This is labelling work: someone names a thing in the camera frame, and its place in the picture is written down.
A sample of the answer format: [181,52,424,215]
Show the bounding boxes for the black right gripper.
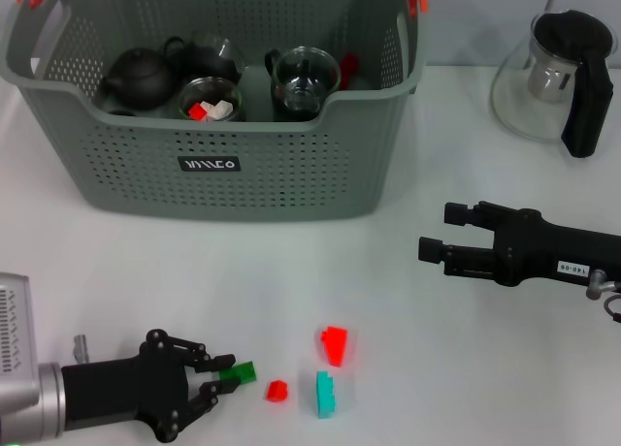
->
[417,201,621,288]

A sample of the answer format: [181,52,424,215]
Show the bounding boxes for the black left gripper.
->
[60,328,243,443]

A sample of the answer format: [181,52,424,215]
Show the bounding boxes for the green building brick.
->
[217,361,257,388]

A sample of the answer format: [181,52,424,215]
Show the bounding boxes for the teal building brick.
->
[315,370,339,421]

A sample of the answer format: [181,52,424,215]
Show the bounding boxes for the red wedge building brick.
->
[319,325,350,368]

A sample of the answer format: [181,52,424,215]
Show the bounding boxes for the dark red building brick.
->
[338,52,361,91]

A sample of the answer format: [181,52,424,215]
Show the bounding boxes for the glass teacup with black base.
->
[271,94,325,123]
[178,76,245,122]
[264,46,342,120]
[163,30,247,84]

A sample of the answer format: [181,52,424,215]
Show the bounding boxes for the grey perforated storage basket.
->
[0,0,431,222]

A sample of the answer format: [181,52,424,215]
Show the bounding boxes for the black clay teapot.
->
[99,47,180,112]

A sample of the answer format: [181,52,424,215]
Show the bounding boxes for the left wrist cable connector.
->
[72,334,94,366]

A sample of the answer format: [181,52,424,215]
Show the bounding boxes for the wrist cable connector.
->
[72,334,94,366]
[585,270,621,324]

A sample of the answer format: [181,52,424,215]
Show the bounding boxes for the right wrist cable connector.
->
[585,270,621,324]

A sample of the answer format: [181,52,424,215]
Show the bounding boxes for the glass teapot with black handle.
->
[489,9,618,159]

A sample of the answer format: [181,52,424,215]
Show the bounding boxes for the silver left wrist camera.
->
[0,271,39,408]

